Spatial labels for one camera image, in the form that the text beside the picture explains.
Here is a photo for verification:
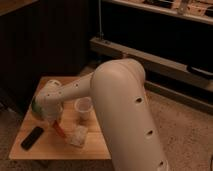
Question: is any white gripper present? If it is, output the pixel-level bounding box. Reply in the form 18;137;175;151
39;104;63;124

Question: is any red pepper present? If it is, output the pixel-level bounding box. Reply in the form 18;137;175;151
53;121;66;138

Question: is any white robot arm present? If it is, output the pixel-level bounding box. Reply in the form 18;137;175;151
31;59;169;171

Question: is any green ceramic bowl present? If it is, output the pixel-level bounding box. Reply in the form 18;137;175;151
31;99;41;118

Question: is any white ceramic cup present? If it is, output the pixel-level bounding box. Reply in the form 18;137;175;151
74;97;93;120

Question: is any black remote control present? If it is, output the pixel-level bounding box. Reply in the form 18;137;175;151
21;126;44;150

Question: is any wooden side table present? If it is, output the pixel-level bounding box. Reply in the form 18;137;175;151
9;76;111;160

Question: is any beige sponge block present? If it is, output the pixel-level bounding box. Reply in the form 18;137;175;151
69;125;88;148

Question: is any dark wooden cabinet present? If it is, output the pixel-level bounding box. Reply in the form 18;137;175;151
0;0;89;114

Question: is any vertical metal pole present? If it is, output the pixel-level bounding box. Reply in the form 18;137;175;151
98;0;104;41

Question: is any grey metal beam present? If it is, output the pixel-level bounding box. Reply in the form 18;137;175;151
90;37;213;92

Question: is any cluttered back shelf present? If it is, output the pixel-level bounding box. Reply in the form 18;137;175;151
104;0;213;26

